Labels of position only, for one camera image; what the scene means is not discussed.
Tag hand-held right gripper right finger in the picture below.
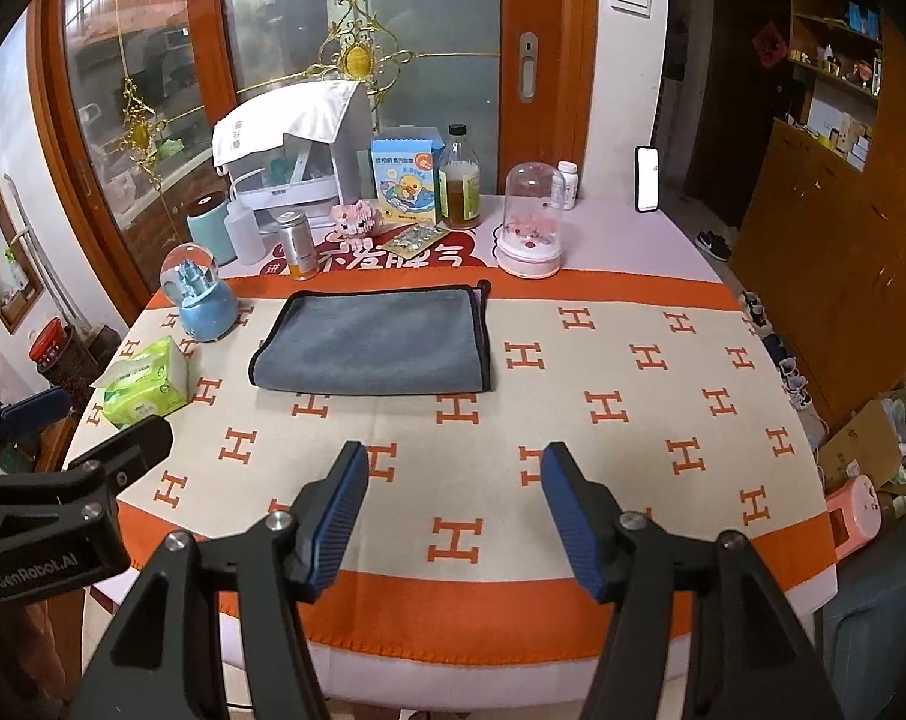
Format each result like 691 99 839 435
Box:
539 441 829 720

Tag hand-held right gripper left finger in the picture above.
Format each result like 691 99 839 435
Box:
85 441 371 720

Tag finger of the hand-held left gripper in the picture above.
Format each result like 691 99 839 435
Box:
0 388 73 475
0 414 175 533

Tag grey towel black trim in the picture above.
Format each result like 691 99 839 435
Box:
247 283 494 396

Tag green tissue pack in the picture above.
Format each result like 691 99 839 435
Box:
93 336 193 430

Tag red bucket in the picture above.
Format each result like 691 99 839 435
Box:
29 317 65 372

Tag orange cream patterned blanket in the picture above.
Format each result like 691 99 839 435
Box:
63 270 838 653

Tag blue snow globe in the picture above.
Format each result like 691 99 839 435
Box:
160 242 238 344

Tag light blue cylinder brown lid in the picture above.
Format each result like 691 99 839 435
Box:
185 193 238 265

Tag white squeeze bottle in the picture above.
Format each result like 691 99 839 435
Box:
217 165 265 266

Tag silver can orange band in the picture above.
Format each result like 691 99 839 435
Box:
277 210 319 281

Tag white sneakers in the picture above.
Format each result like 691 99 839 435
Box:
779 360 815 410

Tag red printed table mat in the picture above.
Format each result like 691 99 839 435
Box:
262 229 493 277

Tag pink dome music box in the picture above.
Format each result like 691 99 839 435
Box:
496 162 566 276

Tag pink plastic appliance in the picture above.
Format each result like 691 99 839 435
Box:
824 474 881 563

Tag blister pill pack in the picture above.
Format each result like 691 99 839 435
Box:
384 223 450 256

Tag pink block pig toy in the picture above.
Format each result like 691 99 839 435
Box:
329 200 381 241

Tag cardboard box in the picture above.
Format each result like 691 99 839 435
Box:
817 390 906 515

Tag white pill bottle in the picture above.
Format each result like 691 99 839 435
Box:
552 160 580 211

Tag glass bottle amber liquid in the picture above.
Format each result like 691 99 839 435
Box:
438 124 482 230

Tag blue box duck print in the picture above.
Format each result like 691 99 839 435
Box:
370 136 446 224

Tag black smartphone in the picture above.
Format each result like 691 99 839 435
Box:
634 145 661 214

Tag white cloth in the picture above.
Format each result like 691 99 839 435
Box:
213 79 360 167

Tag gold door ornament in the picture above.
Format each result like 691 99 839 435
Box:
316 7 414 85

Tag orange wooden glass door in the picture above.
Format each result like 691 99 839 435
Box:
29 0 600 301

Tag silver door handle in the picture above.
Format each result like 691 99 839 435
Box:
518 32 538 102

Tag red paper wall decoration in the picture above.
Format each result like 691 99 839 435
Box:
751 25 788 70

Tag wooden wall shelf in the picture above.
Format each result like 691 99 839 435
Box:
787 0 885 173

